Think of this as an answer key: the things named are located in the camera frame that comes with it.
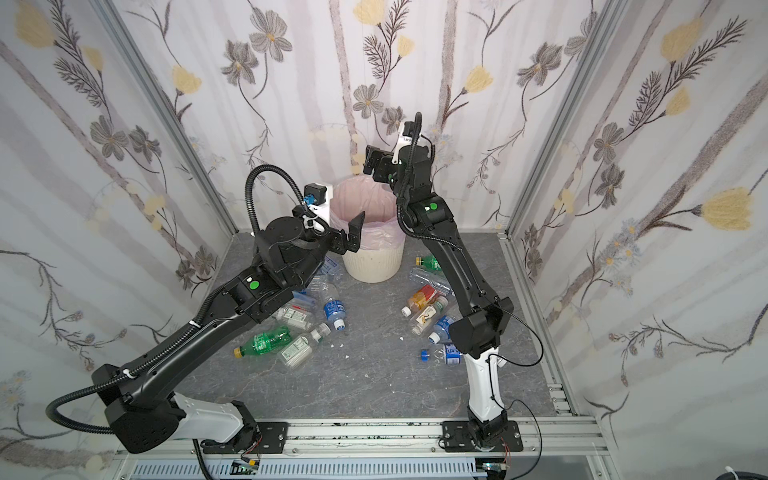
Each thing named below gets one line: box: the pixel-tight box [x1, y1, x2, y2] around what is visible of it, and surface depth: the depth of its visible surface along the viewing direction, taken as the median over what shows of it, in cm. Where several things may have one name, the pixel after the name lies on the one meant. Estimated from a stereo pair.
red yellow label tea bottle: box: [401, 284, 440, 317], surface depth 97 cm
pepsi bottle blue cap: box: [420, 343, 462, 365], surface depth 86 cm
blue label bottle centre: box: [323, 299, 347, 331], surface depth 95 cm
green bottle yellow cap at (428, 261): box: [415, 255, 442, 271], surface depth 110 cm
